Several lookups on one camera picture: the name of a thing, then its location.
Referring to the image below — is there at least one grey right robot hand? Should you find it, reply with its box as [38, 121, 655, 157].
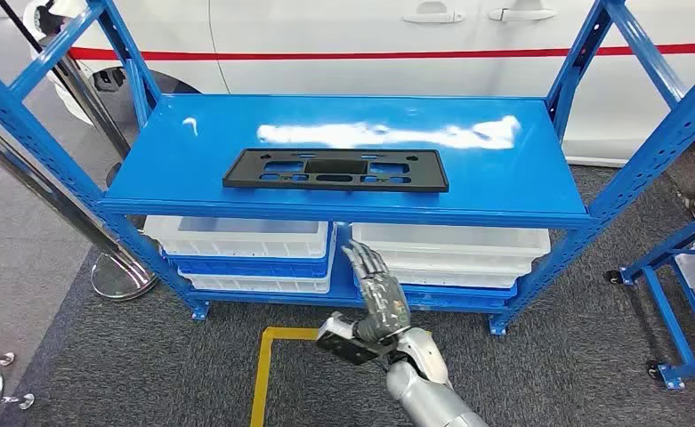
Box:
[341, 238, 412, 345]

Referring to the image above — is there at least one black plastic plate frame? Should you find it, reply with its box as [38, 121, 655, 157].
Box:
[222, 148, 449, 194]

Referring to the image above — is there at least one blue metal shelf rack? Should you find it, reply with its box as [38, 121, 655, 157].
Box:
[0, 0, 695, 338]

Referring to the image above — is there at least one blue plastic bin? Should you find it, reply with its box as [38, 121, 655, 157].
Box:
[164, 226, 335, 279]

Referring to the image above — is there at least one white car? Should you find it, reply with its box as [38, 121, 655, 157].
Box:
[22, 0, 695, 169]

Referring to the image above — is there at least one blue wheeled rack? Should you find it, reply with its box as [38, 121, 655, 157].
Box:
[605, 200, 695, 391]

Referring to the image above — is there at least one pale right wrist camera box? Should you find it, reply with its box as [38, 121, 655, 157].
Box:
[316, 312, 358, 349]

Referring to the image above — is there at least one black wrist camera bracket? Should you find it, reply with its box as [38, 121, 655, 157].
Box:
[317, 333, 399, 367]

